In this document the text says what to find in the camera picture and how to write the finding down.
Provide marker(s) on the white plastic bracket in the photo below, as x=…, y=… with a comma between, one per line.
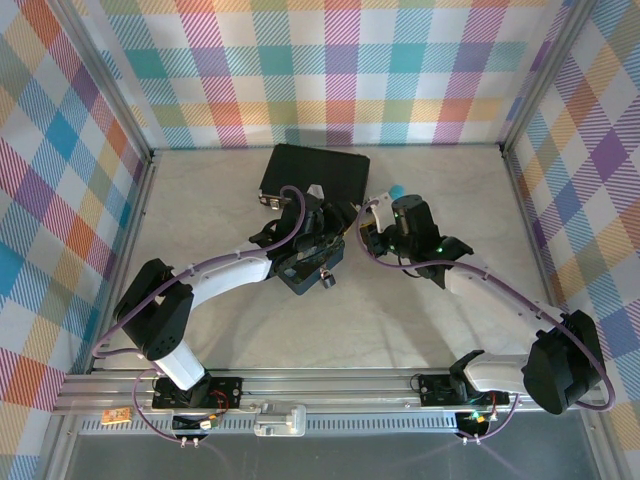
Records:
x=280, y=420

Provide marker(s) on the cyan plastic cylinder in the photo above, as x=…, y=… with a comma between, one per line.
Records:
x=396, y=191

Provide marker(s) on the orange label tag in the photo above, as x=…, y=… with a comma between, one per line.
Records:
x=116, y=416

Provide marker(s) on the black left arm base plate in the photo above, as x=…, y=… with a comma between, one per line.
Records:
x=220, y=391

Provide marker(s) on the black hard case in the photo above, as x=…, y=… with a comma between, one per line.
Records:
x=315, y=175

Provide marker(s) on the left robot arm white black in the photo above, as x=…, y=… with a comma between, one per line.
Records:
x=225, y=270

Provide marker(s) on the aluminium frame post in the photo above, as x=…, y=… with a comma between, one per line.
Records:
x=542, y=75
x=107, y=80

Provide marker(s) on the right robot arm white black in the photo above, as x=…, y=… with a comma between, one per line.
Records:
x=500, y=295

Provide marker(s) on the aluminium mounting rail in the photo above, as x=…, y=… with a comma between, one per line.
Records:
x=325, y=387

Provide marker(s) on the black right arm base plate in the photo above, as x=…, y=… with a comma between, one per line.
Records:
x=440, y=390

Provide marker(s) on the dark blue painted box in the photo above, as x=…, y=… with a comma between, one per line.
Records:
x=305, y=280

